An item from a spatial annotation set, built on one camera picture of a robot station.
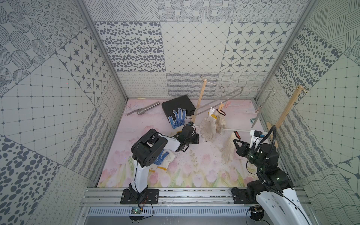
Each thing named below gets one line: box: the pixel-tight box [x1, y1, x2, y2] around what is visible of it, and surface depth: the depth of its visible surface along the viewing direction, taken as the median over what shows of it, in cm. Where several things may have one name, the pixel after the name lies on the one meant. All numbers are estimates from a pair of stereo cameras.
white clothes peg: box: [208, 106, 216, 117], surface depth 84 cm
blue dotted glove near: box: [149, 149, 176, 173], surface depth 87 cm
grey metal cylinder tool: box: [126, 101, 161, 116], surface depth 113 cm
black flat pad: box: [161, 94, 196, 121], surface depth 113 cm
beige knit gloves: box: [220, 132, 239, 164], surface depth 76 cm
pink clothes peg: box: [224, 97, 231, 109], surface depth 86 cm
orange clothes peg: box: [218, 101, 225, 113], surface depth 86 cm
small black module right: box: [249, 205, 264, 221], surface depth 74 cm
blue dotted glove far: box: [168, 107, 187, 129], surface depth 106 cm
